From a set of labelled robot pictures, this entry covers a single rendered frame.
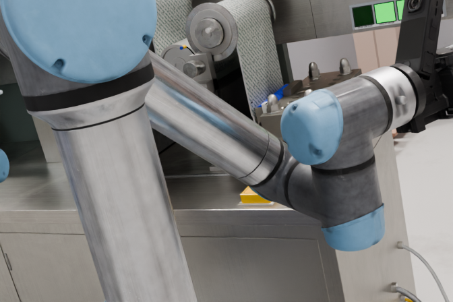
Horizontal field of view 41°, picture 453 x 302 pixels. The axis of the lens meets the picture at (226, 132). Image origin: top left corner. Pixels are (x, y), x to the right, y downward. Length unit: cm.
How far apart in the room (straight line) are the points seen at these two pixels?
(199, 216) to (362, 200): 72
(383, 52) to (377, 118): 357
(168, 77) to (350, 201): 25
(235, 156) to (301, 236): 61
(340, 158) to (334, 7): 111
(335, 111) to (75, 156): 28
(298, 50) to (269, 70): 313
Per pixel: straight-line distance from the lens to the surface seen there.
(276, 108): 149
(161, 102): 68
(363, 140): 68
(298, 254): 134
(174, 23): 172
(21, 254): 185
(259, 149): 75
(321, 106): 65
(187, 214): 138
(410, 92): 72
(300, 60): 480
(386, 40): 422
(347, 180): 68
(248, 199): 132
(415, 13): 80
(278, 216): 128
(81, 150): 52
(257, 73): 159
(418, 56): 77
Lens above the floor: 142
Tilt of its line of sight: 16 degrees down
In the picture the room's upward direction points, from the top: 13 degrees counter-clockwise
